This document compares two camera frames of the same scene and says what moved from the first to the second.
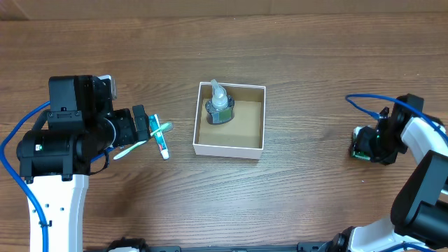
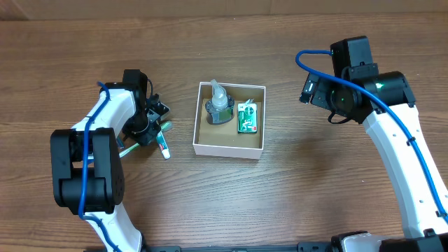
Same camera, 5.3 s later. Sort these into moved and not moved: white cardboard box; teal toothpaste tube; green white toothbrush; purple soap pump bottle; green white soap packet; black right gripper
Moved: green white soap packet; black right gripper
Not moved: teal toothpaste tube; white cardboard box; purple soap pump bottle; green white toothbrush
